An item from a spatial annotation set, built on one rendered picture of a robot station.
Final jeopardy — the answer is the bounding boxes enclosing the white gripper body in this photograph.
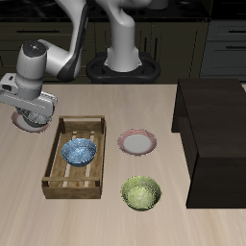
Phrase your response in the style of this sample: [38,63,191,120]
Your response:
[0,89,59,118]

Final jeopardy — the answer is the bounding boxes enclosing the black bowl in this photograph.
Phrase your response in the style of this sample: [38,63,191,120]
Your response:
[19,109,53,129]

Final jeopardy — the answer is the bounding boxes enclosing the white plate with pink rim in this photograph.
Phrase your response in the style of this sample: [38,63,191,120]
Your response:
[116,128,159,157]
[11,110,51,135]

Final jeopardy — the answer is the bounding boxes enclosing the blue bowl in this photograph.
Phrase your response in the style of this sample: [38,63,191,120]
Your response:
[60,137,98,168]

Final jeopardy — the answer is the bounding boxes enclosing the green bowl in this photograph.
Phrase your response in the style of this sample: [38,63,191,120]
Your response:
[120,175,163,212]

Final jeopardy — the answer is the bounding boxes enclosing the wooden slat tray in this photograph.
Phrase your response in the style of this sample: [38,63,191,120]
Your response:
[40,114,108,200]

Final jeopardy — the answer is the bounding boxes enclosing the dark kitchen cupboards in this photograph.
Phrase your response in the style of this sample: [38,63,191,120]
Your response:
[0,0,246,86]

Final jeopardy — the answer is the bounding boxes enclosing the dark wooden cabinet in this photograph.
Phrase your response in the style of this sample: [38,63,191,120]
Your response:
[170,78,246,209]

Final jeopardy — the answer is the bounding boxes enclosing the grey drawer unit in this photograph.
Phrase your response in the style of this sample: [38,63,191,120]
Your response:
[199,19,246,79]

